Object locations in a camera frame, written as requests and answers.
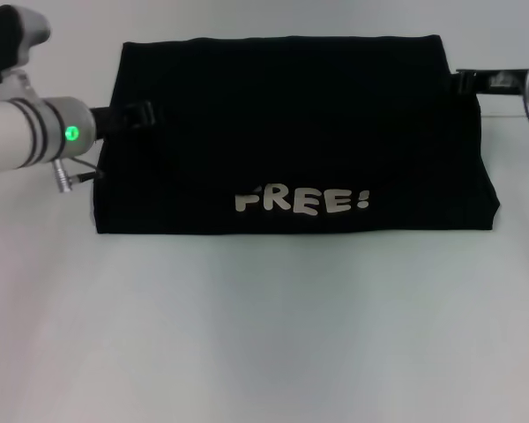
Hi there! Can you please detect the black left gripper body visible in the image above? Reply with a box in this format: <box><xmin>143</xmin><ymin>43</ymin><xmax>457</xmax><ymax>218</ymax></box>
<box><xmin>90</xmin><ymin>104</ymin><xmax>131</xmax><ymax>140</ymax></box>

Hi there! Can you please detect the black shirt with white print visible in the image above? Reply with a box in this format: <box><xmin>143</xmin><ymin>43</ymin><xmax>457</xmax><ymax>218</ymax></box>
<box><xmin>92</xmin><ymin>34</ymin><xmax>502</xmax><ymax>234</ymax></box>

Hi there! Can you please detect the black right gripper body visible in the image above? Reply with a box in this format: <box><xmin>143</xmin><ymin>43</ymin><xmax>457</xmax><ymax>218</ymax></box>
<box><xmin>456</xmin><ymin>66</ymin><xmax>529</xmax><ymax>96</ymax></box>

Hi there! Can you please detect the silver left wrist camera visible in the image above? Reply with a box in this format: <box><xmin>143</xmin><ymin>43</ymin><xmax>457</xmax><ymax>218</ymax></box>
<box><xmin>0</xmin><ymin>4</ymin><xmax>52</xmax><ymax>102</ymax></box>

